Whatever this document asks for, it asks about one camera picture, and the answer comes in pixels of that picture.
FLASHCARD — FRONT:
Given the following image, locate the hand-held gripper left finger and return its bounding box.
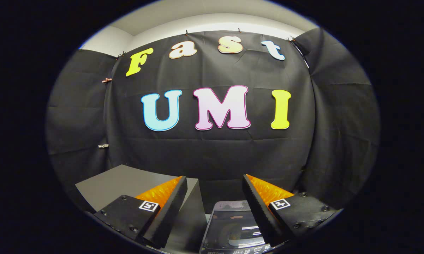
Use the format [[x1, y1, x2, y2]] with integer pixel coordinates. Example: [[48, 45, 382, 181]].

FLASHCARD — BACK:
[[94, 175, 188, 249]]

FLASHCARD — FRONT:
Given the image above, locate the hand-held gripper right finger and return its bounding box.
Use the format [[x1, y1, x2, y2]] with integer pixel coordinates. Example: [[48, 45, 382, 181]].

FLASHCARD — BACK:
[[241, 174, 340, 247]]

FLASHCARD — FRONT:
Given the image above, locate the dark washing machine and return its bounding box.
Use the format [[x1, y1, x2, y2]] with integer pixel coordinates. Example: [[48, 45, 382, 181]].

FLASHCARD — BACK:
[[198, 199, 293, 254]]

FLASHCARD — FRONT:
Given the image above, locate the grey box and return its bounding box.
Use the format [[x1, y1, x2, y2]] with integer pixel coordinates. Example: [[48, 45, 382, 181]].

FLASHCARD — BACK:
[[75, 164, 208, 252]]

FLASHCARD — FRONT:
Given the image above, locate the black backdrop cloth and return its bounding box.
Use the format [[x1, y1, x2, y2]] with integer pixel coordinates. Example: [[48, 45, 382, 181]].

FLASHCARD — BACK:
[[46, 28, 380, 213]]

